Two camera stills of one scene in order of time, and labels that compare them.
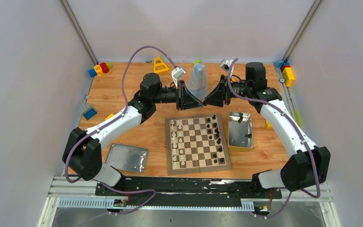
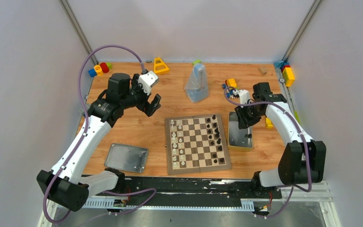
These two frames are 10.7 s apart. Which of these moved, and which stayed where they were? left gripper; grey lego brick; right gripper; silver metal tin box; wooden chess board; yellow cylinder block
Moved: right gripper; left gripper
Stayed: grey lego brick; yellow cylinder block; silver metal tin box; wooden chess board
